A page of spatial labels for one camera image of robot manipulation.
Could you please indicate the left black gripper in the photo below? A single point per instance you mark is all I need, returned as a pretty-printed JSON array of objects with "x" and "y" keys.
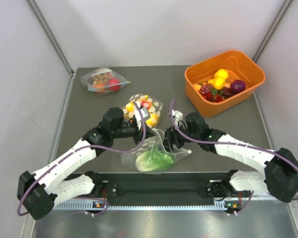
[{"x": 138, "y": 136}]

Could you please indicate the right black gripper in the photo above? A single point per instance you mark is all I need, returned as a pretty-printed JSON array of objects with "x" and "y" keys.
[{"x": 171, "y": 138}]

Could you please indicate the polka dot bag with vegetables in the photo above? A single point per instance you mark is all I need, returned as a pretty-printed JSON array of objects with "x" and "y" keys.
[{"x": 129, "y": 159}]

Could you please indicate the fake red onion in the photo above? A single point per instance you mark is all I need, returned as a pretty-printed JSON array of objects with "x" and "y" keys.
[{"x": 237, "y": 86}]

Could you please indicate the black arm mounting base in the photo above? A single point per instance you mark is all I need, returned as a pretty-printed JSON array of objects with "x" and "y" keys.
[{"x": 164, "y": 189}]

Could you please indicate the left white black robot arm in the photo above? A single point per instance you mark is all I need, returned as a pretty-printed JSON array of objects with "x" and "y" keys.
[{"x": 39, "y": 192}]

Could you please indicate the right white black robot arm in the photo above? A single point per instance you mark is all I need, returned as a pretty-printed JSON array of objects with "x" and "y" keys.
[{"x": 275, "y": 172}]

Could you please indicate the fake green lettuce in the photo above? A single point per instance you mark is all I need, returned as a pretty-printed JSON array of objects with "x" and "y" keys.
[{"x": 154, "y": 160}]

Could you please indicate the polka dot bag with fruit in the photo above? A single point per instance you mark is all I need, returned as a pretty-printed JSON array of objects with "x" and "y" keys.
[{"x": 151, "y": 109}]

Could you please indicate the small orange fake fruit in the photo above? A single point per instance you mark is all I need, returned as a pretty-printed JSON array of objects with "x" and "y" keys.
[{"x": 197, "y": 87}]

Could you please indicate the fake purple grapes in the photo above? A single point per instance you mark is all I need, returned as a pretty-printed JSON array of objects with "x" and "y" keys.
[{"x": 205, "y": 89}]

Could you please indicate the fake red strawberries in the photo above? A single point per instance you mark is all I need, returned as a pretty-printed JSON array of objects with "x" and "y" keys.
[{"x": 214, "y": 98}]

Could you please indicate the clear bag with nuts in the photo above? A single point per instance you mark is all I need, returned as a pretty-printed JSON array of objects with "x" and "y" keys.
[{"x": 103, "y": 80}]

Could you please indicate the fake meat slice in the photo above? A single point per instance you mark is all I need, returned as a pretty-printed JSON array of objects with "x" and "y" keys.
[{"x": 226, "y": 91}]

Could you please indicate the yellow fake lemon lower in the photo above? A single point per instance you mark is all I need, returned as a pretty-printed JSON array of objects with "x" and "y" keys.
[{"x": 218, "y": 83}]

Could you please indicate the yellow fake lemon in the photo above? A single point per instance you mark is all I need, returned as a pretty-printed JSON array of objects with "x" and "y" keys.
[
  {"x": 222, "y": 73},
  {"x": 218, "y": 83}
]

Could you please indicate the yellow fake lemon upper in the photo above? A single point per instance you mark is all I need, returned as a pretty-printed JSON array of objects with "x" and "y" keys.
[{"x": 222, "y": 73}]

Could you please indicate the orange plastic bin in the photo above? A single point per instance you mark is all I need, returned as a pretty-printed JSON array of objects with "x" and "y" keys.
[{"x": 239, "y": 67}]

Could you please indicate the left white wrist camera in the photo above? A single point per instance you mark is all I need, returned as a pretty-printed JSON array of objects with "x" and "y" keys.
[{"x": 141, "y": 114}]

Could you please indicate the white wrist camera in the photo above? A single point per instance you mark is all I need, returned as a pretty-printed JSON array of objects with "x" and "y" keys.
[
  {"x": 141, "y": 114},
  {"x": 176, "y": 117}
]

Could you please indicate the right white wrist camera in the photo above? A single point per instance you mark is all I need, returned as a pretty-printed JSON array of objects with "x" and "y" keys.
[{"x": 176, "y": 117}]

